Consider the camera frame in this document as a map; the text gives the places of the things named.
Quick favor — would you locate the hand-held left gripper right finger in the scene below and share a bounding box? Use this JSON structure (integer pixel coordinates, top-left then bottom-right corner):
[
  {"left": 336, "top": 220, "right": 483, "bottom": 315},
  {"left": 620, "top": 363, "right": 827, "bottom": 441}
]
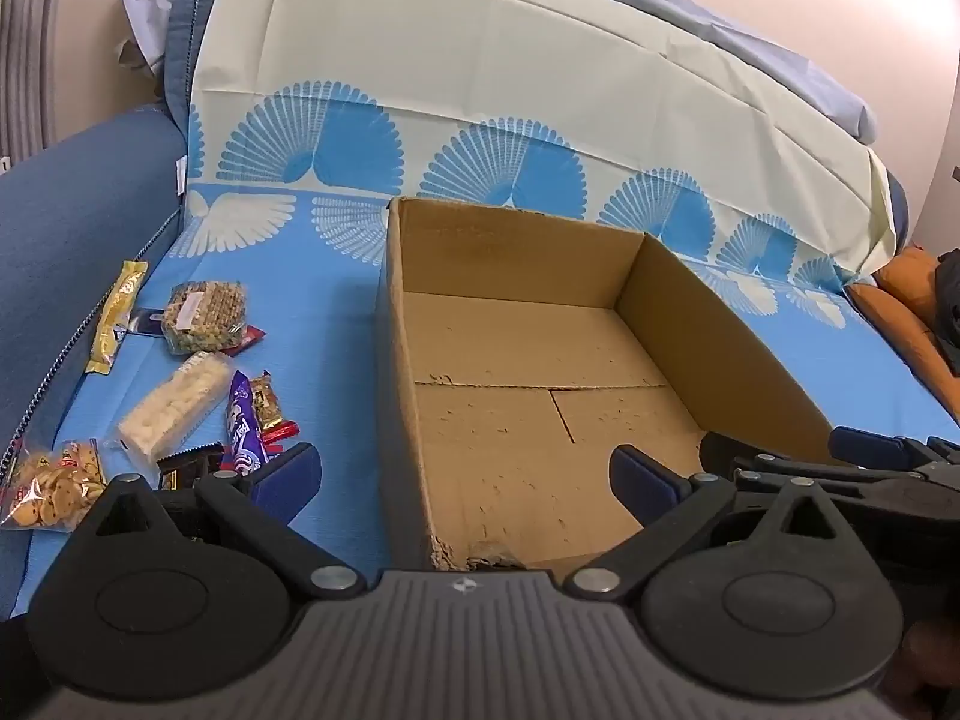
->
[{"left": 562, "top": 444, "right": 875, "bottom": 602}]

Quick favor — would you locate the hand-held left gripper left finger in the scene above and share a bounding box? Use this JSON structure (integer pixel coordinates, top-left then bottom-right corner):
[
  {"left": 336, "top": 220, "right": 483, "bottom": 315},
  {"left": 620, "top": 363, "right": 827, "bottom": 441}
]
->
[{"left": 71, "top": 442, "right": 370, "bottom": 602}]

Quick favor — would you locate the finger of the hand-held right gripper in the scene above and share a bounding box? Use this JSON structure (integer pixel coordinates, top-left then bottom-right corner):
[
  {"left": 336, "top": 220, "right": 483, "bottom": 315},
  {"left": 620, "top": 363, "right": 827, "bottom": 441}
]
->
[
  {"left": 697, "top": 431, "right": 960, "bottom": 500},
  {"left": 829, "top": 426, "right": 960, "bottom": 470}
]

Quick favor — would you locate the purple wafer packet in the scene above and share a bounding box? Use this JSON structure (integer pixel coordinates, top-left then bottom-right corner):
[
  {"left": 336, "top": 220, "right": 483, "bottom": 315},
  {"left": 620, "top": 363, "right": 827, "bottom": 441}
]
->
[{"left": 225, "top": 369, "right": 269, "bottom": 475}]

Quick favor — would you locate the small brown red candy packet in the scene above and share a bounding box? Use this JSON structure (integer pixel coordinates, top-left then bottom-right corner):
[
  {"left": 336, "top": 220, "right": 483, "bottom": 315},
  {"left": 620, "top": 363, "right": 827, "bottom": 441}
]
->
[{"left": 249, "top": 371, "right": 299, "bottom": 445}]

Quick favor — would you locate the black chocolate packet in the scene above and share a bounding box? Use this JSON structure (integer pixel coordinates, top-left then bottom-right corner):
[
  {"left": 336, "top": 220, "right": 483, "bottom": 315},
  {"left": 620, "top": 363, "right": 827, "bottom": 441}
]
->
[{"left": 156, "top": 444, "right": 226, "bottom": 492}]

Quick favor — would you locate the white rice cake packet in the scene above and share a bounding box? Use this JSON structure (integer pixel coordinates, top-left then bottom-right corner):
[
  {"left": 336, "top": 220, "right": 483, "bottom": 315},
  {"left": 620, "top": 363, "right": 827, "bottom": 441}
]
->
[{"left": 116, "top": 351, "right": 233, "bottom": 466}]

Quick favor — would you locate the brown cardboard box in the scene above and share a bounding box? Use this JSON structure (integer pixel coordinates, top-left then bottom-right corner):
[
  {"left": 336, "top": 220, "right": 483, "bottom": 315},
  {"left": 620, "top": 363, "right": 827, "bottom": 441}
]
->
[{"left": 375, "top": 196, "right": 848, "bottom": 571}]

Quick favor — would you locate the clear nut brittle bag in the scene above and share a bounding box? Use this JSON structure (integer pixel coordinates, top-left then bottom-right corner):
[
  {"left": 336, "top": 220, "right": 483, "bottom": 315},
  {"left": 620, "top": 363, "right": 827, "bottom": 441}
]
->
[{"left": 161, "top": 281, "right": 248, "bottom": 357}]

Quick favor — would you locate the clear cookie bag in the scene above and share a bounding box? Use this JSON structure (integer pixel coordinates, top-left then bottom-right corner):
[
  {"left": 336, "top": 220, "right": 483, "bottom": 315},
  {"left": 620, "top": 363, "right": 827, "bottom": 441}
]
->
[{"left": 0, "top": 439, "right": 110, "bottom": 533}]

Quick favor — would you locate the yellow wafer packet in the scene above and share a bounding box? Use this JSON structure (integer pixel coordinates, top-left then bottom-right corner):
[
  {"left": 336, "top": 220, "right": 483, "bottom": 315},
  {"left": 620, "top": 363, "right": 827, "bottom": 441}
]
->
[{"left": 84, "top": 261, "right": 149, "bottom": 376}]

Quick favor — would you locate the person's right hand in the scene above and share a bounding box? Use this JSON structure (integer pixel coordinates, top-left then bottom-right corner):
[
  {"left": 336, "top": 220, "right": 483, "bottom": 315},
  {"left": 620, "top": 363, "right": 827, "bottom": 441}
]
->
[{"left": 902, "top": 615, "right": 960, "bottom": 700}]

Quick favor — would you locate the orange cushion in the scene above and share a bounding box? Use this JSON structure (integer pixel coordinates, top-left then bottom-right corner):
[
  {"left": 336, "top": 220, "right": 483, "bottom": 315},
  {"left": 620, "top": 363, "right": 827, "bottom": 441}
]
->
[{"left": 847, "top": 246, "right": 960, "bottom": 421}]

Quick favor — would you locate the blue cream printed sheet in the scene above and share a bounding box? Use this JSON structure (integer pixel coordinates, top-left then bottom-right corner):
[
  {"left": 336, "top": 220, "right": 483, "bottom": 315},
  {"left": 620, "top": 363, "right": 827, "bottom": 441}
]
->
[{"left": 15, "top": 0, "right": 960, "bottom": 616}]

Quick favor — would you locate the black cloth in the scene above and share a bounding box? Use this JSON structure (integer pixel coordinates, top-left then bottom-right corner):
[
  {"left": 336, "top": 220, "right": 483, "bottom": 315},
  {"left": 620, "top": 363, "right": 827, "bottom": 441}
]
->
[{"left": 934, "top": 249, "right": 960, "bottom": 376}]

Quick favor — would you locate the blue sofa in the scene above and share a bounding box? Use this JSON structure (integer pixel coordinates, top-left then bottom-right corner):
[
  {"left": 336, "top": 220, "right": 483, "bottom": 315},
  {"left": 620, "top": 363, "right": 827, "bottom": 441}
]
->
[{"left": 0, "top": 0, "right": 912, "bottom": 616}]

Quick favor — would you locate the grey curtain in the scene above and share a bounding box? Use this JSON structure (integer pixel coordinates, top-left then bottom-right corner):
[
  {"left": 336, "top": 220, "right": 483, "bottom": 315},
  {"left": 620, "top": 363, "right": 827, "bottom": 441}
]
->
[{"left": 0, "top": 0, "right": 68, "bottom": 158}]

